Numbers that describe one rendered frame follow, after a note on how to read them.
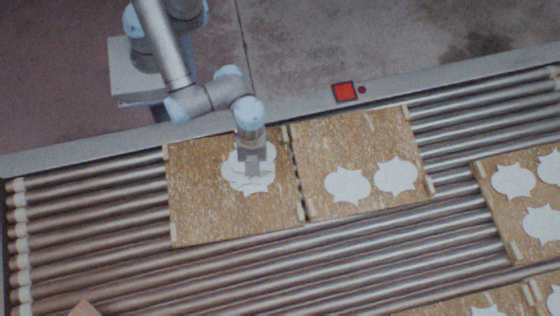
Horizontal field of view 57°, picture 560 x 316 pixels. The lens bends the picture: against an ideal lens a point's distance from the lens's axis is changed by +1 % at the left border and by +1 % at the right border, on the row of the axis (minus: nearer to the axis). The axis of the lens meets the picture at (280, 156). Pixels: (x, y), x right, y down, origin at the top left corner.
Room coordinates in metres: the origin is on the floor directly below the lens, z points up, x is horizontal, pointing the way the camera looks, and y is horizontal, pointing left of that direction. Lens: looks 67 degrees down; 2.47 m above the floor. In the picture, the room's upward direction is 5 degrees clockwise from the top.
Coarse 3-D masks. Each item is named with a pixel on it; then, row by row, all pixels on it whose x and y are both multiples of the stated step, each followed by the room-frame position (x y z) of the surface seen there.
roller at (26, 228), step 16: (528, 112) 0.89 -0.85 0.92; (544, 112) 0.90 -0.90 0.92; (448, 128) 0.81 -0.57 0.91; (464, 128) 0.81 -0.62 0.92; (480, 128) 0.82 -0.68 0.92; (496, 128) 0.83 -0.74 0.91; (160, 192) 0.50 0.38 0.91; (96, 208) 0.43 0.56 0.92; (112, 208) 0.43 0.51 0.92; (128, 208) 0.44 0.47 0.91; (144, 208) 0.44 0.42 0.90; (16, 224) 0.36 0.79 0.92; (32, 224) 0.36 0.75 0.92; (48, 224) 0.36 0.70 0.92; (64, 224) 0.37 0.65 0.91
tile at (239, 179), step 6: (222, 168) 0.57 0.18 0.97; (228, 168) 0.58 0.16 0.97; (222, 174) 0.55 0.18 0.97; (228, 174) 0.56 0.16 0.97; (234, 174) 0.56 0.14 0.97; (240, 174) 0.56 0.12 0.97; (264, 174) 0.57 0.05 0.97; (228, 180) 0.54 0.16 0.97; (234, 180) 0.54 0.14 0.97; (240, 180) 0.54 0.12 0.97; (246, 180) 0.54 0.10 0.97; (252, 180) 0.54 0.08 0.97; (258, 180) 0.54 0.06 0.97; (240, 186) 0.52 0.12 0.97
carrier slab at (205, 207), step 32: (192, 160) 0.61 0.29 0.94; (224, 160) 0.62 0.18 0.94; (288, 160) 0.63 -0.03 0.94; (192, 192) 0.50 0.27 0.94; (224, 192) 0.51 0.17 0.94; (288, 192) 0.52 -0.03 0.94; (192, 224) 0.39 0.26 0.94; (224, 224) 0.40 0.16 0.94; (256, 224) 0.41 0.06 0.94; (288, 224) 0.42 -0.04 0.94
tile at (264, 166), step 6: (234, 144) 0.62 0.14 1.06; (270, 144) 0.63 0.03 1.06; (234, 150) 0.60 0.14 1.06; (270, 150) 0.61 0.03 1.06; (234, 156) 0.58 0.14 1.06; (270, 156) 0.59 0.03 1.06; (228, 162) 0.56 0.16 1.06; (234, 162) 0.56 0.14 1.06; (240, 162) 0.56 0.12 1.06; (264, 162) 0.57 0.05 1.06; (270, 162) 0.57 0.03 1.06; (234, 168) 0.54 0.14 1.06; (240, 168) 0.54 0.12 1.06; (264, 168) 0.55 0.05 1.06; (270, 168) 0.55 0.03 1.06
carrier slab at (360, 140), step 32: (288, 128) 0.75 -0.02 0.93; (320, 128) 0.76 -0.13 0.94; (352, 128) 0.77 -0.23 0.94; (384, 128) 0.78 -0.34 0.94; (320, 160) 0.64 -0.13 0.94; (352, 160) 0.65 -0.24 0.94; (384, 160) 0.66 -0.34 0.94; (416, 160) 0.67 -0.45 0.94; (320, 192) 0.53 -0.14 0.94; (384, 192) 0.55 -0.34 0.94; (416, 192) 0.56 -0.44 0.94
